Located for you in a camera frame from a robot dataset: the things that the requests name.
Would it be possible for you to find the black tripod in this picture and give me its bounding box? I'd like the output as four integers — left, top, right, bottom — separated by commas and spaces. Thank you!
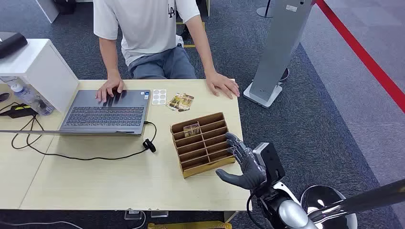
181, 24, 192, 41

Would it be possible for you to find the yellow flat object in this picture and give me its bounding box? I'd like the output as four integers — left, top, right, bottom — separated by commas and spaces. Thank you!
147, 221, 233, 229

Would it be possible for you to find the black laptop power cable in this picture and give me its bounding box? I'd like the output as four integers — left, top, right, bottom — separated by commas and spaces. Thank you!
11, 114, 158, 161

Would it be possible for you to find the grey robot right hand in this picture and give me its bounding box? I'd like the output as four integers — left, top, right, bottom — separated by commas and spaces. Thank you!
215, 132, 267, 191

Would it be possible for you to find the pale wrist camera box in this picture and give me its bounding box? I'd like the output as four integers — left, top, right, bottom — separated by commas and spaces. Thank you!
252, 142, 286, 193

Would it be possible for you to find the white hanging cable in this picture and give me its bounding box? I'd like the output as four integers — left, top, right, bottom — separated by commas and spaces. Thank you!
131, 211, 147, 229

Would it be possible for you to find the white round sticker sheet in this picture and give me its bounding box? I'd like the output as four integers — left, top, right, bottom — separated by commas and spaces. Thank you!
151, 89, 167, 106

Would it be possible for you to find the grey kiosk stand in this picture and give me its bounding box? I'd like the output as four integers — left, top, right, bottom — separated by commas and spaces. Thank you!
243, 0, 317, 109

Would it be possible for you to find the white floor cable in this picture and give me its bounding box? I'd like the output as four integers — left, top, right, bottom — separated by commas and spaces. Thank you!
0, 220, 84, 229

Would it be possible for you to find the person's right hand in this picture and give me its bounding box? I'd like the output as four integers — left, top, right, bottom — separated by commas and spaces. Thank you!
95, 75, 125, 104

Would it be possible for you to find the white furniture panel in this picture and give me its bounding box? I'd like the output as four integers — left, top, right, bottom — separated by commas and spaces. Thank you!
35, 0, 60, 24

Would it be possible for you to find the white box cabinet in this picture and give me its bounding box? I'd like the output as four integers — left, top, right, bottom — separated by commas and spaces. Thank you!
0, 38, 80, 115

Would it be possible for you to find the clear plastic water bottle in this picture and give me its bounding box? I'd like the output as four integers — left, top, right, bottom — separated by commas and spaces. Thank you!
0, 76, 55, 116

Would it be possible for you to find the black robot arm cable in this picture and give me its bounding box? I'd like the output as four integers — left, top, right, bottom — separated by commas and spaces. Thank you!
245, 193, 265, 229

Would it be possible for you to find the red barrier strip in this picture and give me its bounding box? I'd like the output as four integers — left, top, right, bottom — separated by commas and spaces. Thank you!
316, 0, 405, 114

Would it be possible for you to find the wooden slotted card rack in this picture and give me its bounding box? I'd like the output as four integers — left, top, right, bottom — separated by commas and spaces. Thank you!
170, 112, 236, 179

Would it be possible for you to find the stanchion with flat round base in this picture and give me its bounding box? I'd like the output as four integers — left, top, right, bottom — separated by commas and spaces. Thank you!
256, 0, 274, 19

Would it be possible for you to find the grey laptop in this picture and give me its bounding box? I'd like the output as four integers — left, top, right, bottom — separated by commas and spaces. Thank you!
0, 89, 152, 137

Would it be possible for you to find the black power adapter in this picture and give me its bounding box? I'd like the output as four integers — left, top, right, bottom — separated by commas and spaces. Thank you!
0, 104, 39, 119

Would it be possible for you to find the black flat device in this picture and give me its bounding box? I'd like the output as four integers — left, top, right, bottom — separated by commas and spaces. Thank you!
0, 32, 29, 60

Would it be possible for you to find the person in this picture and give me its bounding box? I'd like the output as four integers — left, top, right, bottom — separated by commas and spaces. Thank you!
92, 0, 240, 104

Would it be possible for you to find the person's left hand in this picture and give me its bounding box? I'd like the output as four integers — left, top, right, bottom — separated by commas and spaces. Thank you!
205, 72, 240, 100

